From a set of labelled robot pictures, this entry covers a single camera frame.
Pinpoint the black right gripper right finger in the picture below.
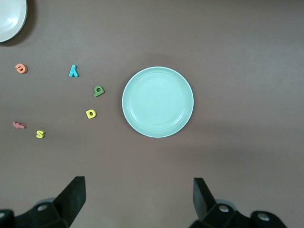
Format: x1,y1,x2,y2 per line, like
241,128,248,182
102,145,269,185
190,177,252,228

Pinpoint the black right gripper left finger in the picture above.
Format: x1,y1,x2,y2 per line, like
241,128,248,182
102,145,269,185
16,176,86,228

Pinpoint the green letter b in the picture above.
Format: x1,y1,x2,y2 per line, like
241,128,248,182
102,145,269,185
93,85,105,98

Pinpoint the teal letter y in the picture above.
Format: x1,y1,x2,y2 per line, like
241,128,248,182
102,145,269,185
68,64,80,78

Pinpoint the green plate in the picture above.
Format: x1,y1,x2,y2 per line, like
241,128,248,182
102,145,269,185
122,66,195,138

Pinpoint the brown table cover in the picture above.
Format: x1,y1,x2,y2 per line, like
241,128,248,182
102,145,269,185
0,0,304,228

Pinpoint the orange letter e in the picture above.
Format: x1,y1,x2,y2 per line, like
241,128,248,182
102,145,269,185
15,63,28,74

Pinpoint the beige plate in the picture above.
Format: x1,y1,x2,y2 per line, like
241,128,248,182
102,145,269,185
0,0,28,43

